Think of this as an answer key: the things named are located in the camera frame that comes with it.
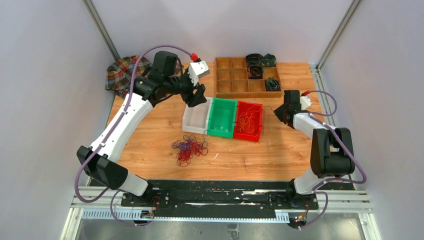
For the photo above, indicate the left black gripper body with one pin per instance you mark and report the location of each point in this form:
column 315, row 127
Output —
column 186, row 90

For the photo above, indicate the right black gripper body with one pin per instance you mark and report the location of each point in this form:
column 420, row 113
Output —
column 279, row 112

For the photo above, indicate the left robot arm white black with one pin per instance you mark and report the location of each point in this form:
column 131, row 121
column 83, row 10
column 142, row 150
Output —
column 157, row 83

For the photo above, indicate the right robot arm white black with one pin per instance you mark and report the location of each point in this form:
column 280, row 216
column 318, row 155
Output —
column 331, row 148

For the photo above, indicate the white plastic bin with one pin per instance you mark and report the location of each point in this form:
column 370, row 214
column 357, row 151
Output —
column 196, row 119

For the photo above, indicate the green rolled belt lower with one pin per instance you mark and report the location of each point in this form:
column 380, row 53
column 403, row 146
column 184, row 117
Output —
column 272, row 85

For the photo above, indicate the green plastic bin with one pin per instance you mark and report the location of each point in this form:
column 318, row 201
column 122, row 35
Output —
column 222, row 118

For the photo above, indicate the red plastic bin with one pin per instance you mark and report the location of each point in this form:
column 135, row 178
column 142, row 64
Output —
column 248, row 121

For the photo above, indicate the wooden compartment tray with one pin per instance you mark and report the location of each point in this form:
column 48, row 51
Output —
column 232, row 82

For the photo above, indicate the black rolled belt middle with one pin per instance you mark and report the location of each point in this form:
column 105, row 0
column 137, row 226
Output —
column 255, row 72

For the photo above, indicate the black rolled belt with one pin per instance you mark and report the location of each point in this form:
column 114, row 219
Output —
column 255, row 72
column 253, row 59

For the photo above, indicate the blue green rolled belt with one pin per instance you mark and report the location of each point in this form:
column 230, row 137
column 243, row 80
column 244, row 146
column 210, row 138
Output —
column 269, row 61

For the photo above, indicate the black rolled belt top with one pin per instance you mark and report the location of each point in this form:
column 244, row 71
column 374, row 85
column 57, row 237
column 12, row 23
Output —
column 253, row 59

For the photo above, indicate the plaid cloth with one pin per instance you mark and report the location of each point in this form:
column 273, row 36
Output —
column 119, row 74

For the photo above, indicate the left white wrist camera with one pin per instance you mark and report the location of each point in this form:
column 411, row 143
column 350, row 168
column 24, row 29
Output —
column 198, row 70

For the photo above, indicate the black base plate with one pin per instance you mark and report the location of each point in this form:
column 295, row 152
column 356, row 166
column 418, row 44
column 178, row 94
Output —
column 216, row 199

